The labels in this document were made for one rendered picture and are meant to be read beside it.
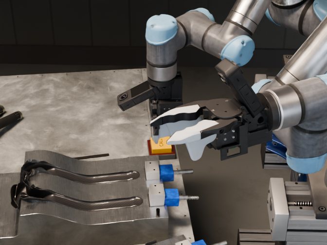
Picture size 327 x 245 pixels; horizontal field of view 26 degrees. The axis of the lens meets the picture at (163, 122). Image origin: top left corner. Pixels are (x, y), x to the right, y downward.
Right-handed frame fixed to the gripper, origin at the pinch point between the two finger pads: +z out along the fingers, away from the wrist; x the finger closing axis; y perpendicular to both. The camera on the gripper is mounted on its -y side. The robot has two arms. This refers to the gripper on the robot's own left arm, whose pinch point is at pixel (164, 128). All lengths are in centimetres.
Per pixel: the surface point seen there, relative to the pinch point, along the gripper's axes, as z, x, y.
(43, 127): -1, 106, 51
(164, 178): -22, 57, 49
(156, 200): -15, 47, 49
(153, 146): -27, 78, 52
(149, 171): -18, 57, 46
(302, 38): -177, 221, 98
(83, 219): 4, 50, 50
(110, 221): -2, 47, 51
